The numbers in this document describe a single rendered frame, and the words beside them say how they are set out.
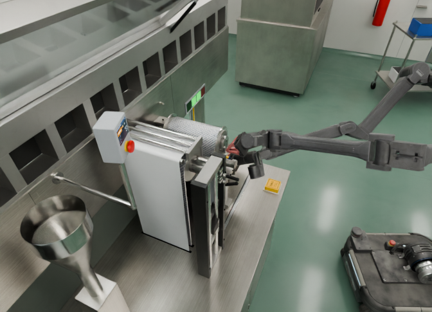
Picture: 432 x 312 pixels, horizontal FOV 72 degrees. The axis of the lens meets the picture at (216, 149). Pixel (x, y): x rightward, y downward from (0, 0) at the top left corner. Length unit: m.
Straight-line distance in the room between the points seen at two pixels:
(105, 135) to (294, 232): 2.11
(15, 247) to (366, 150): 1.08
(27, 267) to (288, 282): 1.71
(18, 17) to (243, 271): 1.16
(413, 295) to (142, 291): 1.64
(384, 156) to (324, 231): 1.72
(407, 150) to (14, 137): 1.06
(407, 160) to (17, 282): 1.20
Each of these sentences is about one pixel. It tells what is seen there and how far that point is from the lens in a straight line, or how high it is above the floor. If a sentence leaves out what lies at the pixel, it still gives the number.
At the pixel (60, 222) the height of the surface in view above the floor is 1.44.
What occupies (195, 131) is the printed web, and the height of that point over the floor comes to 1.30.
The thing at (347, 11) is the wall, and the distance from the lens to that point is 5.64.
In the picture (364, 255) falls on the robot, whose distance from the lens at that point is 2.35.
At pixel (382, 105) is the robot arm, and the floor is 1.36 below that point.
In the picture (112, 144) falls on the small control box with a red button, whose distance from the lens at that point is 0.70.
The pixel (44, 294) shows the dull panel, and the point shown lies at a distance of 1.28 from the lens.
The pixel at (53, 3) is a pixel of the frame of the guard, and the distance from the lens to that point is 0.46.
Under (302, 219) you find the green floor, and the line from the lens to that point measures 2.69.
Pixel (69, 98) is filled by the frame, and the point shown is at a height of 1.62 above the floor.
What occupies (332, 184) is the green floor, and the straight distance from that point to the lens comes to 3.05.
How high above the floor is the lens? 2.09
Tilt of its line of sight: 40 degrees down
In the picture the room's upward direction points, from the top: straight up
